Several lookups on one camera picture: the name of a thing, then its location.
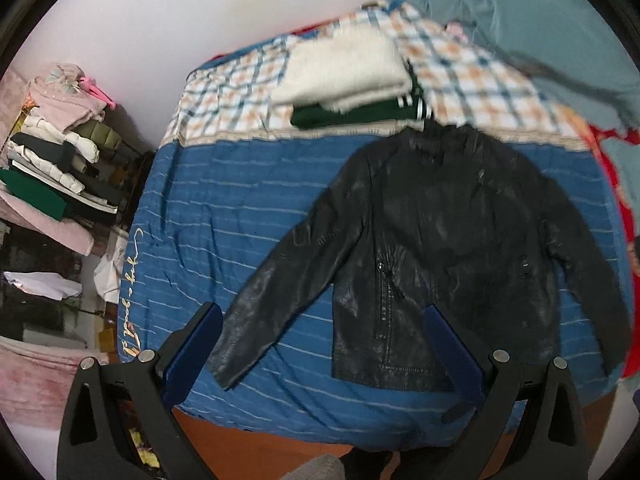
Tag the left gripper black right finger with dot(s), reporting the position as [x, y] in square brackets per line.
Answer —
[550, 441]

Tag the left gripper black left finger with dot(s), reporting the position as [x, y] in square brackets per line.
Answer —
[94, 441]

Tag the black leather jacket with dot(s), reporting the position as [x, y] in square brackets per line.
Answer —
[445, 216]

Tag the grey gloved hand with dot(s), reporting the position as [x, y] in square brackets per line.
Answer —
[324, 467]

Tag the pink fabric cover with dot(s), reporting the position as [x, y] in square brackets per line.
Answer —
[35, 381]

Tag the white cloth on shelf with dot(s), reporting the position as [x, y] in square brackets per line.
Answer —
[44, 284]

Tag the blue striped bed cover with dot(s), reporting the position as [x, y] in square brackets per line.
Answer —
[208, 216]

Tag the red patterned cloth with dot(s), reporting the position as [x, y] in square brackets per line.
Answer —
[620, 159]

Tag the pink hanger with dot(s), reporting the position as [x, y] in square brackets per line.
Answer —
[89, 85]

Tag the green folded garment white stripes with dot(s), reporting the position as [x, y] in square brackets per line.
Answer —
[412, 106]

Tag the plaid checked bed sheet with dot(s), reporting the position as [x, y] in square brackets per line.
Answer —
[227, 99]

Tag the grey-blue crumpled blanket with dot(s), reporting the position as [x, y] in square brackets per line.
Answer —
[566, 47]

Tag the white fluffy folded garment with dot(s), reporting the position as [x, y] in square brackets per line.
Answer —
[357, 65]

